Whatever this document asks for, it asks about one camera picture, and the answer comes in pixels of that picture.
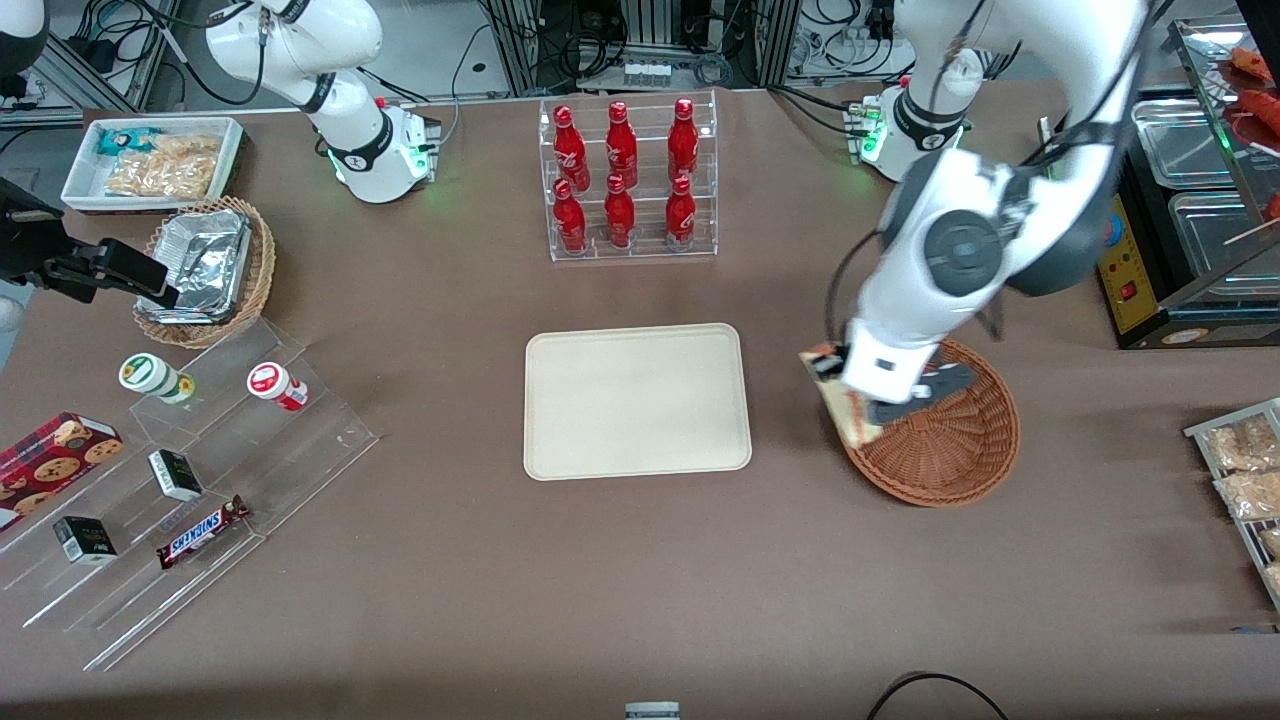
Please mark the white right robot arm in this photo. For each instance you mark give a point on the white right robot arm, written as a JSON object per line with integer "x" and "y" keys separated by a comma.
{"x": 350, "y": 130}

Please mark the black food warmer appliance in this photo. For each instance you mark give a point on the black food warmer appliance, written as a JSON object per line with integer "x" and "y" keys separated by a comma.
{"x": 1135, "y": 280}

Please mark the aluminium frame rack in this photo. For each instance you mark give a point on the aluminium frame rack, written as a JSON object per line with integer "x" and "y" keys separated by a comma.
{"x": 520, "y": 40}

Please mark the teal snack packet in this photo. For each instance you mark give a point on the teal snack packet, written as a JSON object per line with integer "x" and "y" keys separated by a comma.
{"x": 125, "y": 141}

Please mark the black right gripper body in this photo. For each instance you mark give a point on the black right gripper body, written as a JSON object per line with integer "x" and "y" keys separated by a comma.
{"x": 25, "y": 248}

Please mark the Snickers chocolate bar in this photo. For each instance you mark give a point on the Snickers chocolate bar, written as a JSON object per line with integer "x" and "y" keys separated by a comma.
{"x": 203, "y": 532}

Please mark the steel food pan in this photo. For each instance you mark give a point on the steel food pan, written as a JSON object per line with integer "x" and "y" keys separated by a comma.
{"x": 1180, "y": 140}
{"x": 1215, "y": 235}

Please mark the cream rectangular plastic tray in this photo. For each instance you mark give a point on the cream rectangular plastic tray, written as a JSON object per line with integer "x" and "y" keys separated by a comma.
{"x": 637, "y": 402}

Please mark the red lidded white cup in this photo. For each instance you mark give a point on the red lidded white cup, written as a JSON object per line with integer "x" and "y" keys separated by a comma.
{"x": 278, "y": 387}

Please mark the light wicker basket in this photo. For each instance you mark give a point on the light wicker basket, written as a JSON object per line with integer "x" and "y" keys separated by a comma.
{"x": 255, "y": 270}

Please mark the triangular sandwich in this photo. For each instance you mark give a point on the triangular sandwich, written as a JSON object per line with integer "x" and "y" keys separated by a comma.
{"x": 856, "y": 425}

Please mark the grey power strip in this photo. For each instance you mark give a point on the grey power strip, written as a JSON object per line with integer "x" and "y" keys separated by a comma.
{"x": 646, "y": 73}

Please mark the red tartan cookie box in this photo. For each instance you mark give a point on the red tartan cookie box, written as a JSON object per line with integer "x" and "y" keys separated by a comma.
{"x": 45, "y": 465}

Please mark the clear acrylic bottle rack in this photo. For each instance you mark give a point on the clear acrylic bottle rack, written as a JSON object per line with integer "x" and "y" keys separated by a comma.
{"x": 645, "y": 255}

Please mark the red grilled sausage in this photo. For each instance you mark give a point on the red grilled sausage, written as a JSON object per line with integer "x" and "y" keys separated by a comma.
{"x": 1255, "y": 62}
{"x": 1262, "y": 105}

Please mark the brown wicker basket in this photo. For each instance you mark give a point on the brown wicker basket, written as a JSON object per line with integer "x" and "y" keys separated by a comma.
{"x": 950, "y": 460}

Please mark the small grey device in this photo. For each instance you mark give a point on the small grey device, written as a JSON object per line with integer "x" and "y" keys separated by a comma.
{"x": 652, "y": 712}

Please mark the yellow chips packet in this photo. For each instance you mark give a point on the yellow chips packet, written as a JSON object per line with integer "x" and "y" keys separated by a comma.
{"x": 155, "y": 178}
{"x": 190, "y": 150}

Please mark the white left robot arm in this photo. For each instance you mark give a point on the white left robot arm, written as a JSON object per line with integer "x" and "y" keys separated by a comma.
{"x": 960, "y": 250}

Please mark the clear bag beige snacks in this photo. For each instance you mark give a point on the clear bag beige snacks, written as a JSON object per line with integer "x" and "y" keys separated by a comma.
{"x": 1245, "y": 445}
{"x": 1252, "y": 495}
{"x": 1270, "y": 542}

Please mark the white snack bin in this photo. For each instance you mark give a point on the white snack bin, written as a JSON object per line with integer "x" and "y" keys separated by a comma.
{"x": 80, "y": 185}

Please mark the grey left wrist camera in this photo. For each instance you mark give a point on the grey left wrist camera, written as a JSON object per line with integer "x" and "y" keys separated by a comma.
{"x": 935, "y": 385}

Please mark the green sunflower white cup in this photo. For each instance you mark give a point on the green sunflower white cup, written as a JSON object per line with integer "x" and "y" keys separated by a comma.
{"x": 150, "y": 377}

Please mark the clear acrylic stepped shelf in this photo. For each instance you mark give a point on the clear acrylic stepped shelf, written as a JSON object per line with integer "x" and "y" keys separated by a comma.
{"x": 300, "y": 450}

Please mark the black box gold lettering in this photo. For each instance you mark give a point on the black box gold lettering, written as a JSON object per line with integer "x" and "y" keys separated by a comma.
{"x": 85, "y": 541}

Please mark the silver foil tray stack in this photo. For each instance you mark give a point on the silver foil tray stack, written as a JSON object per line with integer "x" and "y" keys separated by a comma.
{"x": 205, "y": 262}

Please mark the red cola bottle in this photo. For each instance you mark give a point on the red cola bottle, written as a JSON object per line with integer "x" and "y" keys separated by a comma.
{"x": 621, "y": 145}
{"x": 570, "y": 220}
{"x": 683, "y": 140}
{"x": 570, "y": 150}
{"x": 680, "y": 215}
{"x": 619, "y": 215}

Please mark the black box white label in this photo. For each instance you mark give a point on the black box white label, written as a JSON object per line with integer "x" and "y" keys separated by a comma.
{"x": 176, "y": 476}

